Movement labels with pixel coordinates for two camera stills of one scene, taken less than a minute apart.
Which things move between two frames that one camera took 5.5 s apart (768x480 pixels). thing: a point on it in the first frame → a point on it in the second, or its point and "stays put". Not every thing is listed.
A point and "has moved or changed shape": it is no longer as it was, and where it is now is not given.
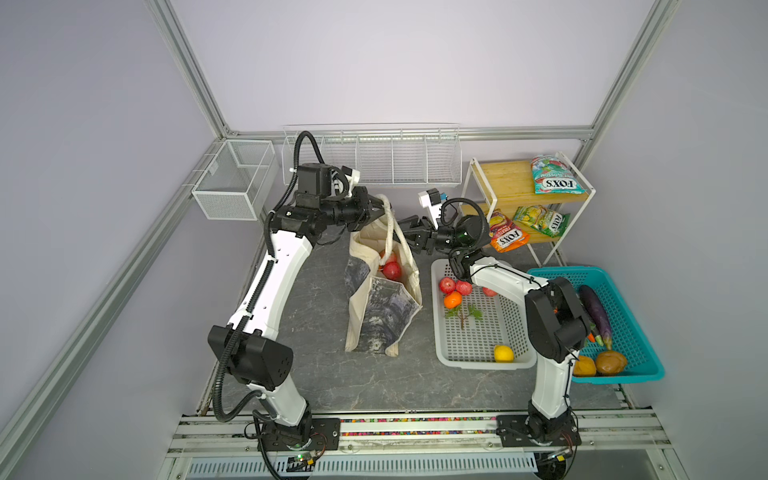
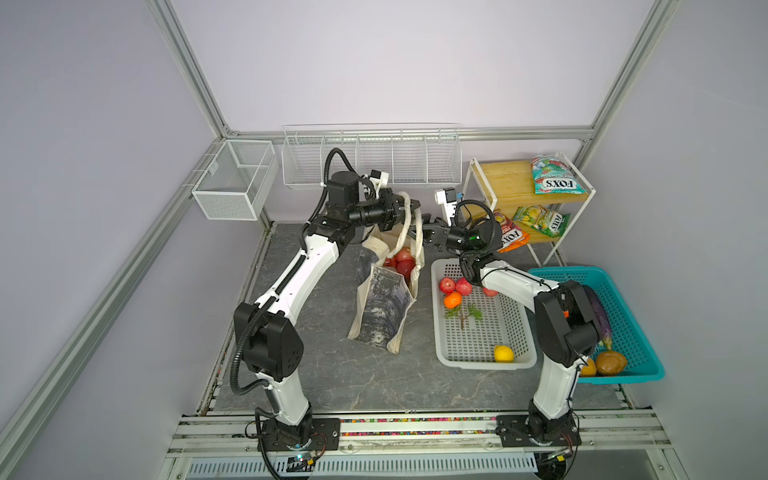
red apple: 391,271 → 405,267
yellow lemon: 503,354 stays put
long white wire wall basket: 383,154 stays put
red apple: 447,285 stays put
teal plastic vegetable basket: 626,333 stays put
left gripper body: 352,211 → 379,211
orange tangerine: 453,300 stays put
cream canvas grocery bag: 383,287 has moved or changed shape
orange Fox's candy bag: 503,235 stays put
